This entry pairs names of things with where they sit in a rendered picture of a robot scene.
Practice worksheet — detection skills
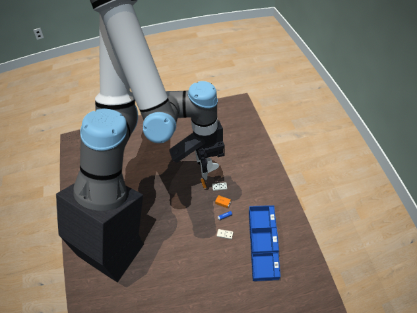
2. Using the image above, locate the blue aa battery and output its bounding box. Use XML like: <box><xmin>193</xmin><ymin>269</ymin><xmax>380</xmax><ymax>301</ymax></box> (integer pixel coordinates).
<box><xmin>218</xmin><ymin>211</ymin><xmax>232</xmax><ymax>220</ymax></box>

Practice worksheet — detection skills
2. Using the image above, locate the white domino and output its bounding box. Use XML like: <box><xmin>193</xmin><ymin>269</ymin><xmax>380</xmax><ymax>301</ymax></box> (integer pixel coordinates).
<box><xmin>217</xmin><ymin>229</ymin><xmax>233</xmax><ymax>239</ymax></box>
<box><xmin>212</xmin><ymin>183</ymin><xmax>227</xmax><ymax>191</ymax></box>

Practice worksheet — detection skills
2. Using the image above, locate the blue rack of three bins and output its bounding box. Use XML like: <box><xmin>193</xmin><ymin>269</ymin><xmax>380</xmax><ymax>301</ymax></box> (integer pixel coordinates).
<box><xmin>249</xmin><ymin>205</ymin><xmax>280</xmax><ymax>281</ymax></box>

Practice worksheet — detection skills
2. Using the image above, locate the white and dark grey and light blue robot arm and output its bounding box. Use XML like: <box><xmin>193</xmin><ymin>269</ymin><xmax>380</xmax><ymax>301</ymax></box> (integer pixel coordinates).
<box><xmin>73</xmin><ymin>0</ymin><xmax>218</xmax><ymax>211</ymax></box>

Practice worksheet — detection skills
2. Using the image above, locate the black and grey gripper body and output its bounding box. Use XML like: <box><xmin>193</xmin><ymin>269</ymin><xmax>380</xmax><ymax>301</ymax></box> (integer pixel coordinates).
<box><xmin>193</xmin><ymin>120</ymin><xmax>225</xmax><ymax>160</ymax></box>

